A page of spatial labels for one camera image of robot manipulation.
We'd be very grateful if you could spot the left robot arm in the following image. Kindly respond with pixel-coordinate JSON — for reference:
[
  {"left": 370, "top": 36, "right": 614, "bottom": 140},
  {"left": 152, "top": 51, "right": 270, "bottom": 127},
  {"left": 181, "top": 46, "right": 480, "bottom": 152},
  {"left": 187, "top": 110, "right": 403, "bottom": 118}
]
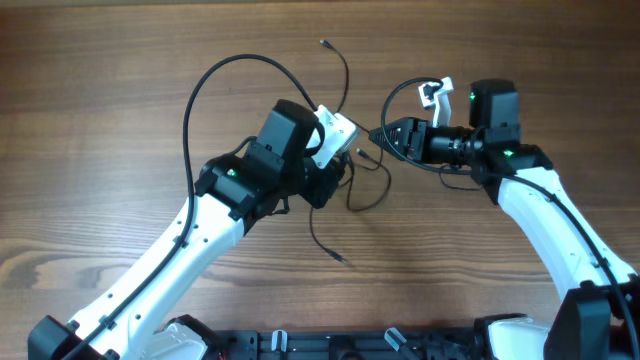
[{"left": 27, "top": 100, "right": 358, "bottom": 359}]

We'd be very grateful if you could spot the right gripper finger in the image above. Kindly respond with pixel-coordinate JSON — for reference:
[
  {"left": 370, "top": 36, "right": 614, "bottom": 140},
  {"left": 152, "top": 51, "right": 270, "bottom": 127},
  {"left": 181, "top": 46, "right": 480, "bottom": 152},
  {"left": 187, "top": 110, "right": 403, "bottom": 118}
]
[
  {"left": 369, "top": 117, "right": 406, "bottom": 138},
  {"left": 369, "top": 134, "right": 406, "bottom": 161}
]

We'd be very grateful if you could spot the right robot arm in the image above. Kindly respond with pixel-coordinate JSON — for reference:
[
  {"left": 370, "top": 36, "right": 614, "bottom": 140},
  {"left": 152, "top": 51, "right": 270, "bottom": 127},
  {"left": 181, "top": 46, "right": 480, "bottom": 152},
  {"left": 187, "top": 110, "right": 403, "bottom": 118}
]
[{"left": 369, "top": 77, "right": 639, "bottom": 359}]

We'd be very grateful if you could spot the black aluminium base frame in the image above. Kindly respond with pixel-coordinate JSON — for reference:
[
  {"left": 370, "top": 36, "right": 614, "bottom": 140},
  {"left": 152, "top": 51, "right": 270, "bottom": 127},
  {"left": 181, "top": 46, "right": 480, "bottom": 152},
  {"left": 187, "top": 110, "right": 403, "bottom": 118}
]
[{"left": 203, "top": 328, "right": 492, "bottom": 360}]

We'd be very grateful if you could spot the black usb cable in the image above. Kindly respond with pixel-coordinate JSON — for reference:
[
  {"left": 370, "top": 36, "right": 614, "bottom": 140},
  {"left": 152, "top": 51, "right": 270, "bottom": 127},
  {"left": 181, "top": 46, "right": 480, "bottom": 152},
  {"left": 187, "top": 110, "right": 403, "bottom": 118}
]
[
  {"left": 308, "top": 146, "right": 393, "bottom": 266},
  {"left": 318, "top": 38, "right": 351, "bottom": 114}
]

